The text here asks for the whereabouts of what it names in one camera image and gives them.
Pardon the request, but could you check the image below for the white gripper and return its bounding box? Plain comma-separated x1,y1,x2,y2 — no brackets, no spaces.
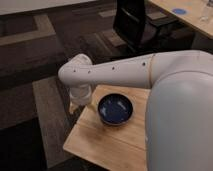
69,85,97,114

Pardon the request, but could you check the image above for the light wooden desk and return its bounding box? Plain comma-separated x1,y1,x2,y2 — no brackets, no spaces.
148,0,213,39

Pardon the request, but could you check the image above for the dark blue bowl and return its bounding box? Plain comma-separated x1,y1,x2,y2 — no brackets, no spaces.
97,93,133,126

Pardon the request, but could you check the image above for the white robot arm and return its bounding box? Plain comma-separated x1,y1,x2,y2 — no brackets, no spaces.
58,50,213,171

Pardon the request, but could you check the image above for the blue round coaster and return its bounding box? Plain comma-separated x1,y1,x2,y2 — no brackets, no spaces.
172,8,187,15

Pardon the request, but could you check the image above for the clear drinking glass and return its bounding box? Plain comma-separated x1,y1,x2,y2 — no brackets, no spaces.
201,0,213,21

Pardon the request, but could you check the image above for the black office chair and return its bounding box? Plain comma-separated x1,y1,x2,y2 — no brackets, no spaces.
112,0,181,54

